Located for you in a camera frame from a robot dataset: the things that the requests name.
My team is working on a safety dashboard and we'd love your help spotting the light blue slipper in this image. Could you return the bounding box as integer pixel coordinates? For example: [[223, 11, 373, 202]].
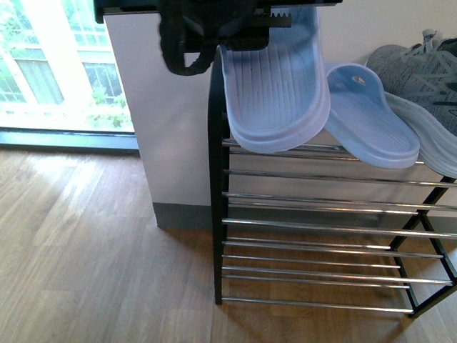
[[325, 62, 420, 169], [221, 6, 331, 154]]

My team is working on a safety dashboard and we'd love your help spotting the black metal shoe rack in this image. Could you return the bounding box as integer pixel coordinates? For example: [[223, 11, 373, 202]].
[[208, 61, 456, 317]]

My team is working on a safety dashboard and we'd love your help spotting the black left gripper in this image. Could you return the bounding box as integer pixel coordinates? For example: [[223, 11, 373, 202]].
[[94, 1, 337, 76]]

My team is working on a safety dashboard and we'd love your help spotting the grey sneaker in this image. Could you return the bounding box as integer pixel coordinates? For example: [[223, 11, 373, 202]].
[[366, 29, 456, 178]]

